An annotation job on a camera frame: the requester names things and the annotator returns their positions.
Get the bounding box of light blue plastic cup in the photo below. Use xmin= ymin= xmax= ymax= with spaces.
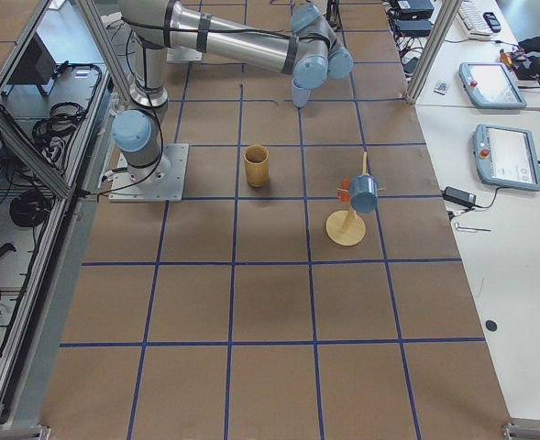
xmin=291 ymin=78 xmax=312 ymax=108

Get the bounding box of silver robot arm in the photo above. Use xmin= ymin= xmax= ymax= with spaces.
xmin=118 ymin=1 xmax=354 ymax=109

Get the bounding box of bamboo cylinder holder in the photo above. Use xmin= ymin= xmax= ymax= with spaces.
xmin=243 ymin=145 xmax=270 ymax=188

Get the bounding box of orange mug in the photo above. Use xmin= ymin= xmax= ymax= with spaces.
xmin=337 ymin=179 xmax=351 ymax=204

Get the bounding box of blue mug on stand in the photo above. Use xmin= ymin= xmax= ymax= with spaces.
xmin=348 ymin=174 xmax=379 ymax=214

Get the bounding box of black power brick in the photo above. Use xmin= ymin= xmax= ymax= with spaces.
xmin=442 ymin=186 xmax=476 ymax=208

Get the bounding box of silver allen key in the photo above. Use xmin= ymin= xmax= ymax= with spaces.
xmin=454 ymin=222 xmax=492 ymax=233

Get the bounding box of teach pendant near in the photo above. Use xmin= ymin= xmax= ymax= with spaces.
xmin=472 ymin=124 xmax=540 ymax=192

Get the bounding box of teach pendant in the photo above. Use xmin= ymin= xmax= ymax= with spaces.
xmin=472 ymin=124 xmax=540 ymax=192
xmin=458 ymin=62 xmax=527 ymax=109

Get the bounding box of teach pendant far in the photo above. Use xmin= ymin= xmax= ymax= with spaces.
xmin=458 ymin=62 xmax=527 ymax=109

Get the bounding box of white keyboard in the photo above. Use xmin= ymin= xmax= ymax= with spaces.
xmin=456 ymin=1 xmax=493 ymax=40

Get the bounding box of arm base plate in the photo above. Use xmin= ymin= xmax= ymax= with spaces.
xmin=107 ymin=143 xmax=190 ymax=203

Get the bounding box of aluminium frame post right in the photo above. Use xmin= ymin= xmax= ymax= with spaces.
xmin=405 ymin=0 xmax=461 ymax=105

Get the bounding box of aluminium frame rail left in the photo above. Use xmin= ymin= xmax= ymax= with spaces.
xmin=0 ymin=104 xmax=74 ymax=199

